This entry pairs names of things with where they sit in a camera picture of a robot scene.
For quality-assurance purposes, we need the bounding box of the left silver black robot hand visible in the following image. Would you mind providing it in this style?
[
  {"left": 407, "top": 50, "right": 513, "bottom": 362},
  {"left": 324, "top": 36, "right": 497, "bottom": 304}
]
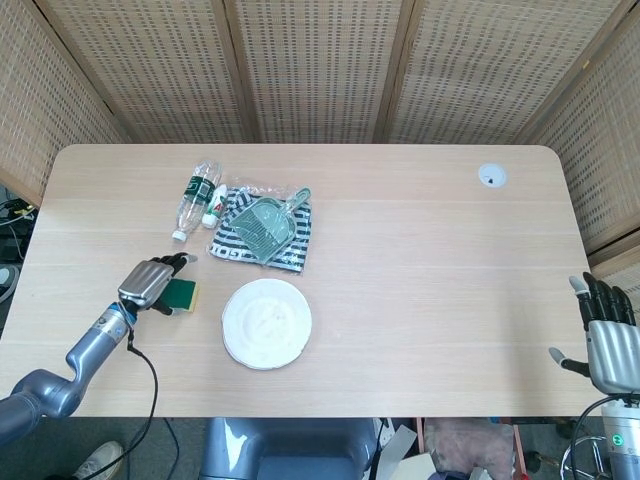
[{"left": 117, "top": 253, "right": 198, "bottom": 316}]

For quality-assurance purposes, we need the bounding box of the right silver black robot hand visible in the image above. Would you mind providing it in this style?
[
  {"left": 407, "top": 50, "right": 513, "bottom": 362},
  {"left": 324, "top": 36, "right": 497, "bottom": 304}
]
[{"left": 548, "top": 272, "right": 640, "bottom": 396}]

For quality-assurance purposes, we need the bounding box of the green yellow sponge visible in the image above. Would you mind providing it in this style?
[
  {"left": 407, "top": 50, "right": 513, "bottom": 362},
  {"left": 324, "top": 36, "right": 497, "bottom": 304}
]
[{"left": 164, "top": 278, "right": 200, "bottom": 316}]

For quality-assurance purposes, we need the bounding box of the white round plate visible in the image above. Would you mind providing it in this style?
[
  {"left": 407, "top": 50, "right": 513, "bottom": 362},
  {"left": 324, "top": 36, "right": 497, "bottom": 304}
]
[{"left": 221, "top": 278, "right": 314, "bottom": 371}]

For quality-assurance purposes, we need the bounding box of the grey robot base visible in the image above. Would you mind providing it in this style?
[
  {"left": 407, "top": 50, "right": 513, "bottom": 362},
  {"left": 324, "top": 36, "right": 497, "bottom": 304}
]
[{"left": 198, "top": 417, "right": 382, "bottom": 480}]

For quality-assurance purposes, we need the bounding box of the clear plastic bottle green label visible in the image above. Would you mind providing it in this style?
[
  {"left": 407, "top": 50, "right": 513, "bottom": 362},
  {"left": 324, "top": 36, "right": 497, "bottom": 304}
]
[{"left": 171, "top": 157, "right": 224, "bottom": 243}]

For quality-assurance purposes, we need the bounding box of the small white tube red print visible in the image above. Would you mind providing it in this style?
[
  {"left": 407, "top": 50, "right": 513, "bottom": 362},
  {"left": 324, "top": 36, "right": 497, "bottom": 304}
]
[{"left": 201, "top": 183, "right": 230, "bottom": 230}]

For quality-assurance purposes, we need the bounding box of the green plastic slotted scoop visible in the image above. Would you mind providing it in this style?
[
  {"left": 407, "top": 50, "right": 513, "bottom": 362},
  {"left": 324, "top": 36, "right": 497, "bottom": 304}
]
[{"left": 228, "top": 187, "right": 312, "bottom": 265}]

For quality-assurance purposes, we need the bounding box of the black white striped cloth package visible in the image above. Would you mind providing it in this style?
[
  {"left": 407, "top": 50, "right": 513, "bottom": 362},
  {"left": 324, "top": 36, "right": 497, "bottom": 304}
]
[{"left": 206, "top": 175, "right": 315, "bottom": 278}]

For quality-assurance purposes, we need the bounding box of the pink plastic bag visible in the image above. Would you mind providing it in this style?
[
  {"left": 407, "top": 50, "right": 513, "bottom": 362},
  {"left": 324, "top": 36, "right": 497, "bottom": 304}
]
[{"left": 424, "top": 418, "right": 517, "bottom": 474}]

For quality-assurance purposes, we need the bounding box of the white shoe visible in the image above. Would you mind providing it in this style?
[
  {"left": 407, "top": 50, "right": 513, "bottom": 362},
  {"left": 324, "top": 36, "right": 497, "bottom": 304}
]
[{"left": 73, "top": 440, "right": 124, "bottom": 480}]

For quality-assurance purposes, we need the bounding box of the beige cardboard piece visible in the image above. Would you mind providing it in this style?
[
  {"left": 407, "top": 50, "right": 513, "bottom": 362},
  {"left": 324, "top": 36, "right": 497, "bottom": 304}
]
[{"left": 397, "top": 453, "right": 437, "bottom": 480}]

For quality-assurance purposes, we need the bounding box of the woven bamboo folding screen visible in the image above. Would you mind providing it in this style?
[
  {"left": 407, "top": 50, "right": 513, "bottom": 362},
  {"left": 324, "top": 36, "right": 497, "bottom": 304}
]
[{"left": 0, "top": 0, "right": 640, "bottom": 301}]

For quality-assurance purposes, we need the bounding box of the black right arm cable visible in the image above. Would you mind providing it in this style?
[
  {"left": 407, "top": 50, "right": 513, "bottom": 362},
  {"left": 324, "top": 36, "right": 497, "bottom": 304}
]
[{"left": 559, "top": 394, "right": 624, "bottom": 480}]

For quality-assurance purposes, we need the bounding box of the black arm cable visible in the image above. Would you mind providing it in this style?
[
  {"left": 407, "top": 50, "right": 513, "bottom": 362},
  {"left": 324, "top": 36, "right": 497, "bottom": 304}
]
[
  {"left": 74, "top": 323, "right": 159, "bottom": 480},
  {"left": 559, "top": 394, "right": 624, "bottom": 480}
]

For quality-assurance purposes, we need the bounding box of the chrome stool frame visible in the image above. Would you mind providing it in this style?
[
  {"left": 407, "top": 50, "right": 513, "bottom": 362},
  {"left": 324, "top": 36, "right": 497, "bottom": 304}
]
[{"left": 562, "top": 433, "right": 610, "bottom": 480}]

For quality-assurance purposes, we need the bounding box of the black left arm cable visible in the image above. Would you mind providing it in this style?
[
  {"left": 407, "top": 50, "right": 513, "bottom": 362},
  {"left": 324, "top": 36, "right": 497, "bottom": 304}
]
[{"left": 74, "top": 323, "right": 159, "bottom": 480}]

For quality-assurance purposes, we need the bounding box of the black equipment with cables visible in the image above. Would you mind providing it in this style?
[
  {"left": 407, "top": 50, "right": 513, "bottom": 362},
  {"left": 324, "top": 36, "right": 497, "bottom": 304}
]
[{"left": 0, "top": 184, "right": 40, "bottom": 266}]

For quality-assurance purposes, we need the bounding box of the black floor cable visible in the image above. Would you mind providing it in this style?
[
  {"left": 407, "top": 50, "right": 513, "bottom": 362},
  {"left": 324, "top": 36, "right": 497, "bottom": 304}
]
[{"left": 162, "top": 417, "right": 180, "bottom": 471}]

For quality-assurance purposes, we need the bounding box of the white table grommet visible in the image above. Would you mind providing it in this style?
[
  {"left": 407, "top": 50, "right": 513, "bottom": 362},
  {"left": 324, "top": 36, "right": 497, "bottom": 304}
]
[{"left": 476, "top": 163, "right": 507, "bottom": 188}]

